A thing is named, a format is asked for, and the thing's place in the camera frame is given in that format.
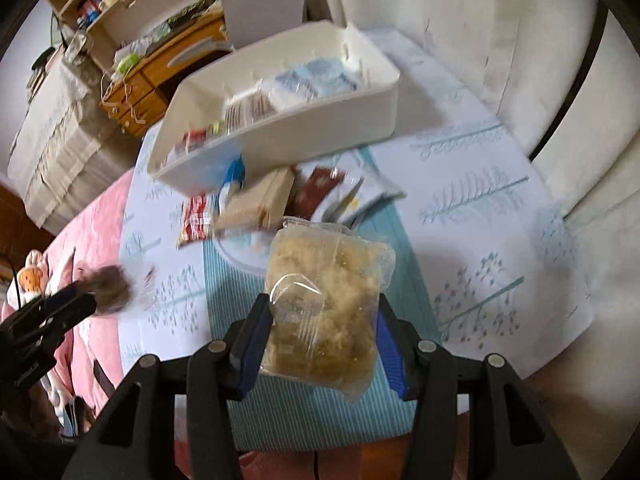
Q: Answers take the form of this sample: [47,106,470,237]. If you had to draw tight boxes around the light blue mask packet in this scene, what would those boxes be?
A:
[262,58,364,110]

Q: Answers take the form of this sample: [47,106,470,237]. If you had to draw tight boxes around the white red snack bag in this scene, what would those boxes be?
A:
[167,90,276,160]

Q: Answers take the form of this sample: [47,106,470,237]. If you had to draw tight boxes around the dark red snack packet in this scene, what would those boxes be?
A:
[290,166,346,220]

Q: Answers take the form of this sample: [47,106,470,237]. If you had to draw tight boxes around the cartoon baby cloth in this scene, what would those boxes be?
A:
[6,249,49,310]

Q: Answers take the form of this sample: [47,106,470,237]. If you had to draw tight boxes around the red Coolies cookie packet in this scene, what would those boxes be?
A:
[177,194,216,248]

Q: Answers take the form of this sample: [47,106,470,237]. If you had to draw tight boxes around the wooden desk drawers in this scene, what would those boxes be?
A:
[100,9,231,138]

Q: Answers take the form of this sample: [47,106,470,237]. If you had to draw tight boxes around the clear bag yellow crumbs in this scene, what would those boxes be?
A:
[260,218,396,400]

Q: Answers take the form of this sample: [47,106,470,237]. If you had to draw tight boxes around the white draped cloth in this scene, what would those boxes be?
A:
[8,58,140,235]

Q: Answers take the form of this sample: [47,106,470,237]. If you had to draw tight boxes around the clear brown cake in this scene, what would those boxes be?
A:
[77,262,155,316]

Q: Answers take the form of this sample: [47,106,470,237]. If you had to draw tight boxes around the brown paper bag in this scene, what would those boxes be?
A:
[213,167,295,232]

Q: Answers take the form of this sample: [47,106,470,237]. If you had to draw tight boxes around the blue and white snack packet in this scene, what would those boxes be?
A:
[218,157,245,216]

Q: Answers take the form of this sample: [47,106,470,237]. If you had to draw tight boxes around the leaf patterned tablecloth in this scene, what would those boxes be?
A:
[117,27,597,453]

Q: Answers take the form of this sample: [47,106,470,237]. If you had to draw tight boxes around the white plastic organizer bin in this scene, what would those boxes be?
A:
[146,21,400,196]

